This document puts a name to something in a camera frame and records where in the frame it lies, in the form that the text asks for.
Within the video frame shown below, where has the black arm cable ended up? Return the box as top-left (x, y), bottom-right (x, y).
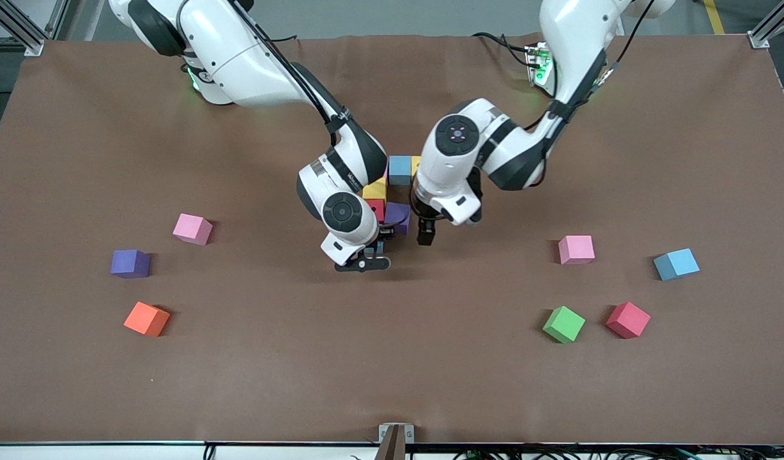
top-left (526, 0), bottom-right (656, 128)
top-left (232, 0), bottom-right (354, 128)

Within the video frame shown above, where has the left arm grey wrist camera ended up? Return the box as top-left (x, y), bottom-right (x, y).
top-left (465, 167), bottom-right (486, 224)

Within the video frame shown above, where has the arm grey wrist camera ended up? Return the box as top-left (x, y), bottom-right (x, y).
top-left (334, 251), bottom-right (392, 273)
top-left (465, 167), bottom-right (486, 224)

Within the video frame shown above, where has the purple foam cube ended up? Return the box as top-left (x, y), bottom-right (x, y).
top-left (110, 249), bottom-right (151, 279)
top-left (384, 203), bottom-right (412, 236)

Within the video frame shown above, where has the aluminium frame post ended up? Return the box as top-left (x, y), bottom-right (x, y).
top-left (748, 0), bottom-right (784, 50)
top-left (0, 0), bottom-right (70, 57)

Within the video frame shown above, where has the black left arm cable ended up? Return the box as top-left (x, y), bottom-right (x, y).
top-left (526, 0), bottom-right (656, 128)

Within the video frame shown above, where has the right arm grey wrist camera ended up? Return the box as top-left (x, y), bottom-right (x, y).
top-left (334, 251), bottom-right (392, 273)

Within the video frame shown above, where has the brown table cover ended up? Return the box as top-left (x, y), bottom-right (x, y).
top-left (0, 33), bottom-right (784, 445)

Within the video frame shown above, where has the orange foam cube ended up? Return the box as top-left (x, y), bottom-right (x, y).
top-left (123, 302), bottom-right (171, 337)

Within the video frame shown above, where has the blue foam cube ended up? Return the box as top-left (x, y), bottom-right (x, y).
top-left (388, 155), bottom-right (413, 187)
top-left (653, 248), bottom-right (700, 282)

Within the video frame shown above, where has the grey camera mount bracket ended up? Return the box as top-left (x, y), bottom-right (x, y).
top-left (378, 423), bottom-right (415, 460)

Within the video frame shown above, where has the pink foam cube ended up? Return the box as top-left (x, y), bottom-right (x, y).
top-left (558, 235), bottom-right (596, 266)
top-left (173, 213), bottom-right (213, 246)

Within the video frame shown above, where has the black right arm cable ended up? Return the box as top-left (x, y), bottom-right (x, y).
top-left (232, 0), bottom-right (354, 128)

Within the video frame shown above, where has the green foam cube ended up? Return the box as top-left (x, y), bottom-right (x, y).
top-left (542, 305), bottom-right (586, 344)

